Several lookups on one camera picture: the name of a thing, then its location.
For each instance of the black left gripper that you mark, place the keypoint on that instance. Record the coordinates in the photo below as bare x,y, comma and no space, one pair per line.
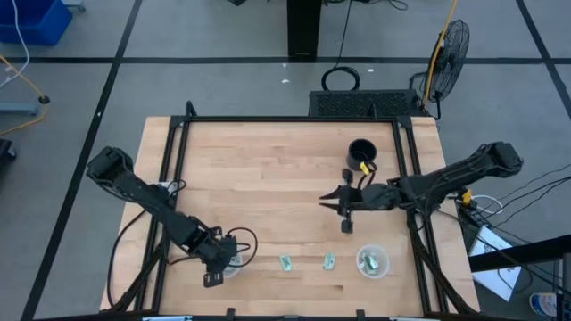
218,252

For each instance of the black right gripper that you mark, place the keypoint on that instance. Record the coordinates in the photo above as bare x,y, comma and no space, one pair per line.
374,198

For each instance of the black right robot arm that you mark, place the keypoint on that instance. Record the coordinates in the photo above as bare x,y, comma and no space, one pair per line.
450,176

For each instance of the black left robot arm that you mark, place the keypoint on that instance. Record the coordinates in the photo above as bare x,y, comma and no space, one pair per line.
143,191

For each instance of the black cup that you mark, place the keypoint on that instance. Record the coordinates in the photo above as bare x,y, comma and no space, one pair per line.
361,153

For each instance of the black vented computer case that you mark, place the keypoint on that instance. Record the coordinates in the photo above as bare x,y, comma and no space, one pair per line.
361,104

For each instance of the yellow plug connector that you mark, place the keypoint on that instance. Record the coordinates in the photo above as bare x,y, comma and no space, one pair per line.
466,196

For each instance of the white paper sheet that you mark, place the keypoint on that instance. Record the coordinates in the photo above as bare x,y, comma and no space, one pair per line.
495,263

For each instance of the black floor fan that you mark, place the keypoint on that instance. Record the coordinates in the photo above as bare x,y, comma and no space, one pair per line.
448,60

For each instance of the black metal beam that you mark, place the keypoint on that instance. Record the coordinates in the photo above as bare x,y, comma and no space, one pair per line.
522,254

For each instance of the white blue round container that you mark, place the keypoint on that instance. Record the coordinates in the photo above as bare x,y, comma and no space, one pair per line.
543,304

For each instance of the black object at floor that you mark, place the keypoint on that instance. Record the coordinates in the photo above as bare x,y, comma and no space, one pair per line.
5,153

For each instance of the grey floor bar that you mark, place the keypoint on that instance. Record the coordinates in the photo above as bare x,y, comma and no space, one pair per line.
18,108

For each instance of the blue plastic tote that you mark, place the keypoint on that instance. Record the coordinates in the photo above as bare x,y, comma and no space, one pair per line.
31,20

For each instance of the black metal table frame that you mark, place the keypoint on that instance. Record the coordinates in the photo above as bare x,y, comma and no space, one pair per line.
178,147

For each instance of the black upright post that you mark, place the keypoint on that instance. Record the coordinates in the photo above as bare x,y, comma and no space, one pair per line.
304,27

